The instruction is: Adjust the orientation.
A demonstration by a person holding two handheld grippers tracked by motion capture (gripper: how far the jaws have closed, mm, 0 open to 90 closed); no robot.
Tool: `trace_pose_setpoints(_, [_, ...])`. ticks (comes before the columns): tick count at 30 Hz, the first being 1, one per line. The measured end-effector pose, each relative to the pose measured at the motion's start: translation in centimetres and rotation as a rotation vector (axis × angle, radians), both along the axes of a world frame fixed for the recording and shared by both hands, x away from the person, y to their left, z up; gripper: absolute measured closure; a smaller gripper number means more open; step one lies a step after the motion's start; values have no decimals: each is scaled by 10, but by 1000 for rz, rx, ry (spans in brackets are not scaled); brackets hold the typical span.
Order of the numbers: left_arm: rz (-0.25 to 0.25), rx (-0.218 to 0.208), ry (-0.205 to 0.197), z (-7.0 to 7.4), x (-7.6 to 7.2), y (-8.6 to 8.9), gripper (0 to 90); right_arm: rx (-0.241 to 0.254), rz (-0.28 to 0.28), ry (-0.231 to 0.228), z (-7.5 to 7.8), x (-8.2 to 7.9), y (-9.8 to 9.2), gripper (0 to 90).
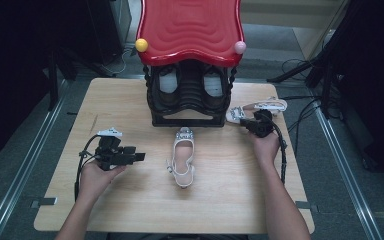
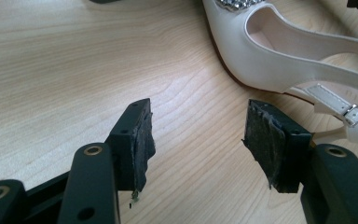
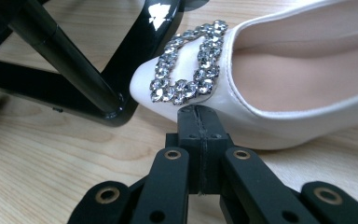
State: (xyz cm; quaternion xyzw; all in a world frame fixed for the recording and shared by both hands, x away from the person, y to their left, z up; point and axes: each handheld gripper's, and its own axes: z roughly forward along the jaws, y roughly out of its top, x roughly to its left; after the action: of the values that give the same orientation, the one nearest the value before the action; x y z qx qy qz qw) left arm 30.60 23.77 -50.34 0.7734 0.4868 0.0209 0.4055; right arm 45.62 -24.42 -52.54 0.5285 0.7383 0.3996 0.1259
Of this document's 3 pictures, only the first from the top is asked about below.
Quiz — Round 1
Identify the hand-held gripper cable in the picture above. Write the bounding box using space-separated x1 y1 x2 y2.
74 134 101 201
263 113 288 185

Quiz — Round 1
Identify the person's left hand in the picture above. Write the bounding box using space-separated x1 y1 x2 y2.
78 160 126 201

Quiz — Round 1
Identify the dark cabinet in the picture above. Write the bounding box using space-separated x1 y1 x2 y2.
86 0 133 66

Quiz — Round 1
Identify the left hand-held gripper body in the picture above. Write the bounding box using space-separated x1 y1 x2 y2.
94 126 126 172

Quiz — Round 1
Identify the metal floor rail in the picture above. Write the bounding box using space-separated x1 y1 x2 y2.
0 79 71 240
308 88 384 240

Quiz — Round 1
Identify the black tripod stand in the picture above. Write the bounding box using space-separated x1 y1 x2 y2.
266 0 344 118

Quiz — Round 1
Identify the grey table clip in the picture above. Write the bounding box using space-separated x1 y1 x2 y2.
29 197 58 209
294 200 319 213

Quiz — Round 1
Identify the right hand-held gripper cable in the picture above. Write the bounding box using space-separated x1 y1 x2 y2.
263 113 288 185

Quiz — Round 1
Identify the person's right hand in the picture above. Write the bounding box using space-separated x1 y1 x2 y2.
251 131 281 168

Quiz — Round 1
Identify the black metal stand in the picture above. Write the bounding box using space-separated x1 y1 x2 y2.
46 46 78 113

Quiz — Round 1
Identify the dark curtain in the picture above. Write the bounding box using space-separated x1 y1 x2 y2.
0 0 54 164
329 0 384 181

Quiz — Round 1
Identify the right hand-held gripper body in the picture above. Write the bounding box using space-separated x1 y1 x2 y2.
245 108 276 138

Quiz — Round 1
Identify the white floor cable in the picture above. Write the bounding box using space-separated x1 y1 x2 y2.
103 46 133 76

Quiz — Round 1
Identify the red and black shoe rack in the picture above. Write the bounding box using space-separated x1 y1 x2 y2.
134 0 248 128

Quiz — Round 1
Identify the left hand-held gripper cable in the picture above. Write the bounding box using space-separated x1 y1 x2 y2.
74 134 101 201

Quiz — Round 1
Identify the white heeled shoe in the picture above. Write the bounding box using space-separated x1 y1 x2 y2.
165 126 197 189
225 96 288 125

